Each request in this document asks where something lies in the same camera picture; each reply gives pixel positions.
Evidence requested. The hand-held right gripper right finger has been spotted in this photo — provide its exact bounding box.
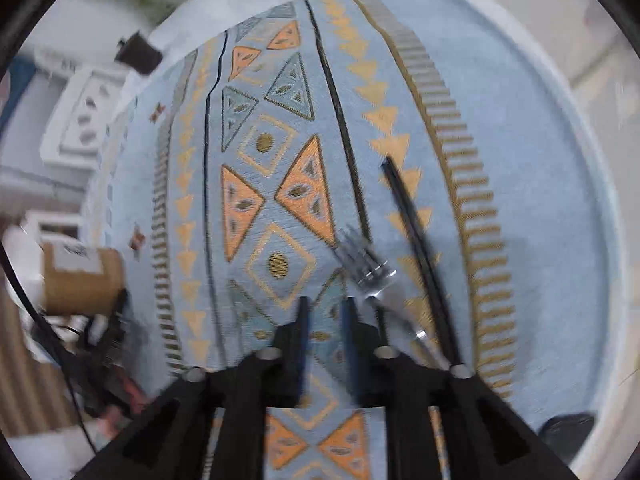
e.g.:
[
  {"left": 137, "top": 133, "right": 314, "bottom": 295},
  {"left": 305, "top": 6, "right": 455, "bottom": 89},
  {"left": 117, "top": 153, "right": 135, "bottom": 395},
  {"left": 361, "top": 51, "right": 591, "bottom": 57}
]
[{"left": 340, "top": 296, "right": 576, "bottom": 480}]

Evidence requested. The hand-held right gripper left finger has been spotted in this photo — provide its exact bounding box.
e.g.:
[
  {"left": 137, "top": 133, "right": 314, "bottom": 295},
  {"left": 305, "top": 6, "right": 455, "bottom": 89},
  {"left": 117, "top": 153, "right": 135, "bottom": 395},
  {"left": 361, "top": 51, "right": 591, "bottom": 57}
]
[{"left": 75, "top": 296, "right": 311, "bottom": 480}]

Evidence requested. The metal fork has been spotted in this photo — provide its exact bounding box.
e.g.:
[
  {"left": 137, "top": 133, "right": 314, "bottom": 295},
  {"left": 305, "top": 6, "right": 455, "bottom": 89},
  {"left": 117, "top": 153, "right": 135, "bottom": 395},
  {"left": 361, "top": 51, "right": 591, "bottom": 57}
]
[{"left": 335, "top": 225, "right": 451, "bottom": 368}]

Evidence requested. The bamboo utensil holder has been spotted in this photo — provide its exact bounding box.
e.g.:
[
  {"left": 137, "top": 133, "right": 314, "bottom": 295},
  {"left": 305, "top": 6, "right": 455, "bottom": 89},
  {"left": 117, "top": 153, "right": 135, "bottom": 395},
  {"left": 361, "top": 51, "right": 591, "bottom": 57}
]
[{"left": 40, "top": 242, "right": 126, "bottom": 316}]

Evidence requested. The patterned blue table mat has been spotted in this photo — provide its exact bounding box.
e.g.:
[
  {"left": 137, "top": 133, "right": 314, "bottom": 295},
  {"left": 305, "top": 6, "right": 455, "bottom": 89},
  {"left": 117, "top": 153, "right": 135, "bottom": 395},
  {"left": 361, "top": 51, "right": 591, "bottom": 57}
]
[{"left": 95, "top": 0, "right": 613, "bottom": 480}]

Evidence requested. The white chair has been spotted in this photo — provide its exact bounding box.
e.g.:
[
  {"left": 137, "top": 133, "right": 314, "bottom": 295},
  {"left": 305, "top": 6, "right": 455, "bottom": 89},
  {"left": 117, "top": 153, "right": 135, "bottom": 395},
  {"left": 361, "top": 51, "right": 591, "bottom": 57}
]
[{"left": 40, "top": 65, "right": 136, "bottom": 161}]

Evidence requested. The dark round object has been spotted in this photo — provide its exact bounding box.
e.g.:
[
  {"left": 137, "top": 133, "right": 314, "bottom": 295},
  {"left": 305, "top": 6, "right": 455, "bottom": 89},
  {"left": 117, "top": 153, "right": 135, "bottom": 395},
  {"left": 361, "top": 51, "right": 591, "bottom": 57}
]
[{"left": 540, "top": 410, "right": 596, "bottom": 463}]

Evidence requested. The blue cloth with pink fan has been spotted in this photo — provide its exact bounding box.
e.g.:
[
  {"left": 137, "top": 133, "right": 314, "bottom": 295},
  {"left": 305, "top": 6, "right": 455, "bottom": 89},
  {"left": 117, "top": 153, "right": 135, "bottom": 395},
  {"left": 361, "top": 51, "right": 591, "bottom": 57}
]
[{"left": 0, "top": 55, "right": 36, "bottom": 126}]

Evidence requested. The dark brown cup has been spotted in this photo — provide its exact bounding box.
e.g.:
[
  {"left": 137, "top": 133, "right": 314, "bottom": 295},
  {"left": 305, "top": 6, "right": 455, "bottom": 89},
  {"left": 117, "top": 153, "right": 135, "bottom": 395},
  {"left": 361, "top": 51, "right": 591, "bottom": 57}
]
[{"left": 114, "top": 31, "right": 163, "bottom": 76}]

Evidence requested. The black cable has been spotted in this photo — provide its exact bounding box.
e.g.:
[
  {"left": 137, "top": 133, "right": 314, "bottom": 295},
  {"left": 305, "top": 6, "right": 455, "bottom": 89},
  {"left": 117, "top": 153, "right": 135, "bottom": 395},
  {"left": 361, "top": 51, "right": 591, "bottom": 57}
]
[{"left": 0, "top": 240, "right": 96, "bottom": 456}]

